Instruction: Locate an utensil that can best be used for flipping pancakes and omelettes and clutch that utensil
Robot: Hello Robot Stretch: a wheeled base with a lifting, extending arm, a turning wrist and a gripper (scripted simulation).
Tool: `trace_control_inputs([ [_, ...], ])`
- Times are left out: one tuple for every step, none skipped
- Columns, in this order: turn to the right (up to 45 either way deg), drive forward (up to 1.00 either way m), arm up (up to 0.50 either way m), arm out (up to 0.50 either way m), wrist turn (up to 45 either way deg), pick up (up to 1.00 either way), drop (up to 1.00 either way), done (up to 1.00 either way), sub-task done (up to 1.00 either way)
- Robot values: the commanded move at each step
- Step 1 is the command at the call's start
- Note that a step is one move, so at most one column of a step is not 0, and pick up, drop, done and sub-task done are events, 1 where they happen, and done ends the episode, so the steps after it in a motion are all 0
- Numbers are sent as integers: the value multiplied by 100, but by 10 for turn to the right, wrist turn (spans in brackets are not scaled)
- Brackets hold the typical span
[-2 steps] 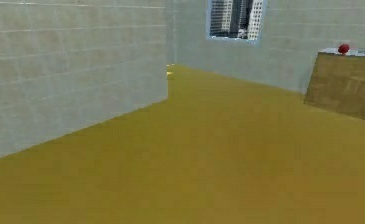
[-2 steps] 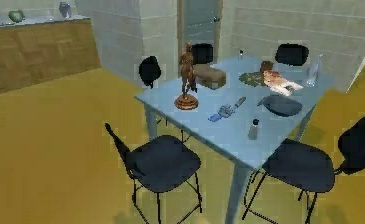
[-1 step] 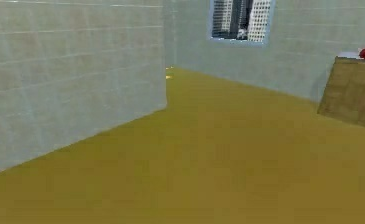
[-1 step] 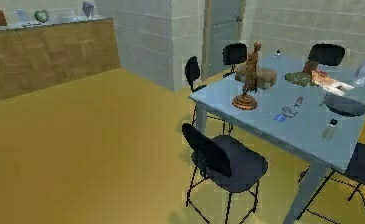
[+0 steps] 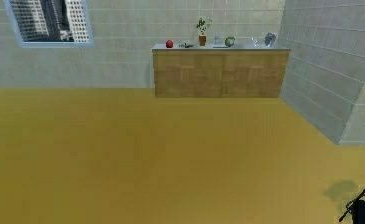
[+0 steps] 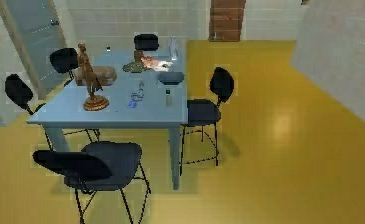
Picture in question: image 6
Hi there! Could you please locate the pale blue dining table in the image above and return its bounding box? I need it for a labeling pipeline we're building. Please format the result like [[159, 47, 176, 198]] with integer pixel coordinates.
[[26, 49, 189, 191]]

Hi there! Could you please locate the dark grey bowl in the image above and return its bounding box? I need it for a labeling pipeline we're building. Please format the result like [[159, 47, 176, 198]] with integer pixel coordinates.
[[157, 71, 185, 86]]

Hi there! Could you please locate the orange and white cloth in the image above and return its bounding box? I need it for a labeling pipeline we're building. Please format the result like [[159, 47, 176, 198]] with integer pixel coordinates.
[[140, 56, 174, 73]]

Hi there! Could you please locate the clear glass bottle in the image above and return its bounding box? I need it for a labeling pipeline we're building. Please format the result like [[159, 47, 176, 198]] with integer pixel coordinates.
[[169, 36, 179, 61]]

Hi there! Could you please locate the dark green round plate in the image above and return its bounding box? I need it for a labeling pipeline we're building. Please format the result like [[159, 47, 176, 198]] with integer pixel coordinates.
[[121, 62, 147, 74]]

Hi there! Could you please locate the small brown jar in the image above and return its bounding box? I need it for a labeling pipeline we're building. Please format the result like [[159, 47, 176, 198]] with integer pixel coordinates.
[[133, 49, 145, 64]]

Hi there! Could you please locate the brown bread loaf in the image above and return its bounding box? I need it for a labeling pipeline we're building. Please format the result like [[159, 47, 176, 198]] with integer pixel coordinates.
[[73, 65, 118, 87]]

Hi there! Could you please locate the brown figure statue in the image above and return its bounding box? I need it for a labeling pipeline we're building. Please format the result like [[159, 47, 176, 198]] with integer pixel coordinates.
[[77, 42, 111, 112]]

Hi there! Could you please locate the red brick column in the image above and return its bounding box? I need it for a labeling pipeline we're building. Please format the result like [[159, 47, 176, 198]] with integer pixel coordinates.
[[208, 0, 247, 43]]

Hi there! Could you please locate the grey-blue room door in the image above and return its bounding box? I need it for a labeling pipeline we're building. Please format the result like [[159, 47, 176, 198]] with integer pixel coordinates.
[[0, 0, 68, 100]]

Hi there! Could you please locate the black wire-leg chair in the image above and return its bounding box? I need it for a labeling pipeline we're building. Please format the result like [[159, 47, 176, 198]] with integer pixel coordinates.
[[32, 141, 152, 224], [133, 33, 160, 52], [4, 73, 47, 116], [179, 66, 236, 177], [49, 47, 80, 87]]

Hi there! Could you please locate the blue-handled clear utensil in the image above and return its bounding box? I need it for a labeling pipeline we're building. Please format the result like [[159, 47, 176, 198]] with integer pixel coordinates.
[[126, 80, 146, 109]]

